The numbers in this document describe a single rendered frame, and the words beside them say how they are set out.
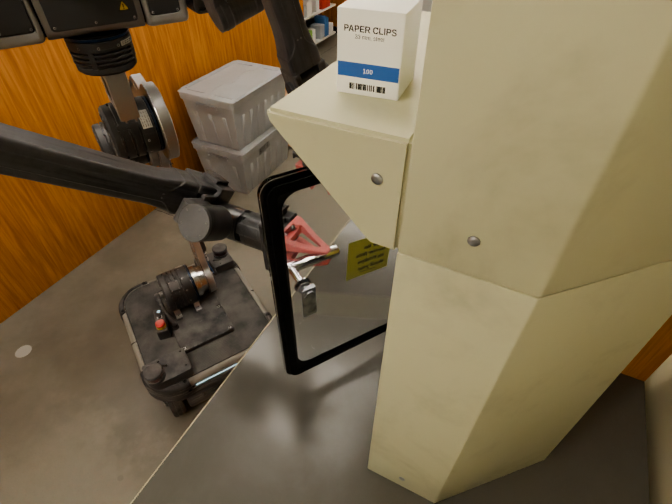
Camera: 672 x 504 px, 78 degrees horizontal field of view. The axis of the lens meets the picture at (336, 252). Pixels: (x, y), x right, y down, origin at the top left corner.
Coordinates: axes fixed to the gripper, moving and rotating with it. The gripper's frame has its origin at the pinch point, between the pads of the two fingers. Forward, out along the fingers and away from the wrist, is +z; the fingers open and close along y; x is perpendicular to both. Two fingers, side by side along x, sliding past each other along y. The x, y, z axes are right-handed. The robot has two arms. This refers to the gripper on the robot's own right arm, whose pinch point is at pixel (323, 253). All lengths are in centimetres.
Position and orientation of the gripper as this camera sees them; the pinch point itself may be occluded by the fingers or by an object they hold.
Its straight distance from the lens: 64.7
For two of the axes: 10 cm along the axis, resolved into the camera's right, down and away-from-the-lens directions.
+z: 9.0, 3.0, -3.2
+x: 4.4, -6.2, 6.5
